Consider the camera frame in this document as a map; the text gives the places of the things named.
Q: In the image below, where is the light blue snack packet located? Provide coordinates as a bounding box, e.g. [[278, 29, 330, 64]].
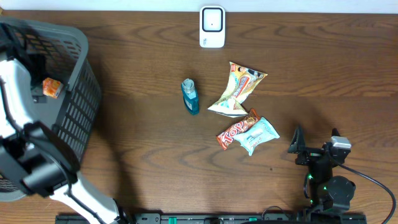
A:
[[233, 117, 280, 156]]

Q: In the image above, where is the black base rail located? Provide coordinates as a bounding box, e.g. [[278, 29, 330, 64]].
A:
[[55, 212, 367, 224]]

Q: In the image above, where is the grey plastic shopping basket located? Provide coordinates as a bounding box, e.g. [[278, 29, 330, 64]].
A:
[[0, 16, 103, 202]]

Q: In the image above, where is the red Top chocolate bar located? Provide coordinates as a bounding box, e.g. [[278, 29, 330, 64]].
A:
[[216, 108, 261, 150]]

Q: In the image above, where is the blue mouthwash bottle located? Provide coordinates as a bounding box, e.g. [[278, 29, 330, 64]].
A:
[[181, 78, 199, 115]]

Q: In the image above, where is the black right camera cable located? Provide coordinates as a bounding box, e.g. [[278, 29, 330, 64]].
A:
[[325, 146, 397, 224]]

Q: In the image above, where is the small orange snack box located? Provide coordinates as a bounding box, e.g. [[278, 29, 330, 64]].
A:
[[42, 78, 64, 99]]

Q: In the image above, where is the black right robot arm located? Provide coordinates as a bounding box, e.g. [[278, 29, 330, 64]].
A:
[[288, 126, 356, 223]]

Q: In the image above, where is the beige snack bag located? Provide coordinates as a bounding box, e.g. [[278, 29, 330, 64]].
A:
[[208, 62, 268, 118]]

